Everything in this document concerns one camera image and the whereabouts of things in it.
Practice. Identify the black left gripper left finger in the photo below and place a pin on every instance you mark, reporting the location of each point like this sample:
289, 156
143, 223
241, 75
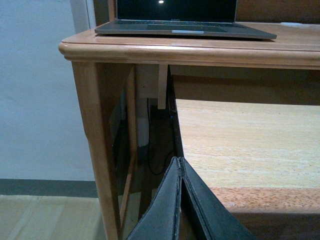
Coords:
161, 221

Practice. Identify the wooden pull-out keyboard tray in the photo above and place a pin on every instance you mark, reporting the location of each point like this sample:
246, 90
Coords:
253, 136

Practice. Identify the wooden desk frame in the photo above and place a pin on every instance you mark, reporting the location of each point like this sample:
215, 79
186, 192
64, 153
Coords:
104, 66

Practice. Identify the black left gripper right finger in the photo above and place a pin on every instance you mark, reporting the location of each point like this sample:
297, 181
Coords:
203, 216

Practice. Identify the grey open laptop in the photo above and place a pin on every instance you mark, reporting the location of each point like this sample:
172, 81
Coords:
208, 18

